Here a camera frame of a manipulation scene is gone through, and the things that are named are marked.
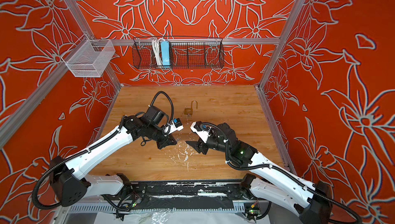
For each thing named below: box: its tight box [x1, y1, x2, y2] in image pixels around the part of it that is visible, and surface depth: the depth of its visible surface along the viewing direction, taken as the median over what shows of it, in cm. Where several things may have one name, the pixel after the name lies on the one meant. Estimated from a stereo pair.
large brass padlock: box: [184, 99, 199, 115], surface depth 108 cm
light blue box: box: [160, 41, 171, 66], surface depth 91 cm
